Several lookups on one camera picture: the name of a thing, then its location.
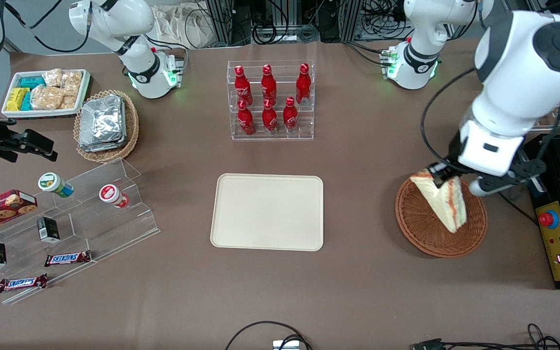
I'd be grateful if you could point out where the clear acrylic bottle rack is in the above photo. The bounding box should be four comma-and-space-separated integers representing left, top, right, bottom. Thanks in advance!
227, 60, 315, 141

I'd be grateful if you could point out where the white cloth bag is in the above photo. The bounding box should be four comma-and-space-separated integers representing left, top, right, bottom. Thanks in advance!
153, 4, 209, 49

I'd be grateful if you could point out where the oval light wicker basket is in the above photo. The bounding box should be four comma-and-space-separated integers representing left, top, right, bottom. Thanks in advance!
73, 89, 140, 163

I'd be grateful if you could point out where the red lid yogurt cup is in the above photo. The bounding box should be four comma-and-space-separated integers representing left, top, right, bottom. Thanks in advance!
99, 184, 130, 209

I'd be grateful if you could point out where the black cable bundle with connector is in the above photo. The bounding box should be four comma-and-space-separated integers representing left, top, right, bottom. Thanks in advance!
411, 323, 560, 350

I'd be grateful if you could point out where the black looped cable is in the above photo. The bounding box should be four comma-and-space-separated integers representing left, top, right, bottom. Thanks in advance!
225, 321, 315, 350

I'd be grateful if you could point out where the beige rectangular plastic tray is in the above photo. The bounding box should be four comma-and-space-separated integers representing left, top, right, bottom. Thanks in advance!
210, 174, 324, 252

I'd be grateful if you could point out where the black power cable with plug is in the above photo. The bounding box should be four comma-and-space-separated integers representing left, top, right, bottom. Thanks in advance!
496, 191, 539, 227

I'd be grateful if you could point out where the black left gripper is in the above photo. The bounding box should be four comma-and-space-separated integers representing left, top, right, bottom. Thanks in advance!
427, 129, 465, 190

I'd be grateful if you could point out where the aluminium frame with equipment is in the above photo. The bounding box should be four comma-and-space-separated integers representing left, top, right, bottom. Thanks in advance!
205, 0, 407, 45

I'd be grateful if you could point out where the red cola bottle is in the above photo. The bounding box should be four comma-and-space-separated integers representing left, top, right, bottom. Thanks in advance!
237, 100, 255, 136
234, 66, 253, 106
261, 64, 278, 105
283, 97, 298, 134
296, 63, 312, 105
262, 99, 278, 135

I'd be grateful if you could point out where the white rectangular snack tray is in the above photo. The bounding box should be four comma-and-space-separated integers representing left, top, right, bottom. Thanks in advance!
1, 69, 91, 119

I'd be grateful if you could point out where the Snickers chocolate bar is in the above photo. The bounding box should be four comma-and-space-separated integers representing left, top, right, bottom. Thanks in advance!
44, 250, 92, 267
0, 274, 48, 293

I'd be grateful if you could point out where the triangular white bread sandwich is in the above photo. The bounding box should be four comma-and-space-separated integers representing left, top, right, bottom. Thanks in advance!
410, 169, 468, 234

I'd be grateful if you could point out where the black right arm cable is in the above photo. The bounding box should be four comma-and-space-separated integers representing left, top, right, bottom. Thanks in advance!
4, 0, 92, 53

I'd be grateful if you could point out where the silver foil pack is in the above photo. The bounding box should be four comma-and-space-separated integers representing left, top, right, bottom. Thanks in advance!
78, 135, 128, 153
80, 95, 124, 145

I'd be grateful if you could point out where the clear acrylic stepped shelf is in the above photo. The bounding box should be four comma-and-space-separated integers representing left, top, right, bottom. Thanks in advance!
0, 158, 160, 306

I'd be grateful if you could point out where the black machine with yellow panel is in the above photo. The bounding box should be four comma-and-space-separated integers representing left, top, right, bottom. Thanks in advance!
522, 135, 560, 291

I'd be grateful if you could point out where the yellow snack pack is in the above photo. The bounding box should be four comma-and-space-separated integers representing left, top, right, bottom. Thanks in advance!
6, 87, 31, 112

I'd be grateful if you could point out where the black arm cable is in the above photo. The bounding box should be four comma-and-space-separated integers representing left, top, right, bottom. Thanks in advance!
420, 67, 477, 169
4, 0, 92, 53

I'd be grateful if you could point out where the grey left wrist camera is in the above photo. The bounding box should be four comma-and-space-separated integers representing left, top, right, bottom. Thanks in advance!
469, 157, 547, 198

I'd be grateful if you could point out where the green lid yogurt cup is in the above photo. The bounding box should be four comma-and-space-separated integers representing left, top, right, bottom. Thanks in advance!
38, 173, 74, 198

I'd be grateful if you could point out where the round brown wicker basket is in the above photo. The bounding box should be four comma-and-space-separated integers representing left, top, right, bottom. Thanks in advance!
395, 173, 488, 258

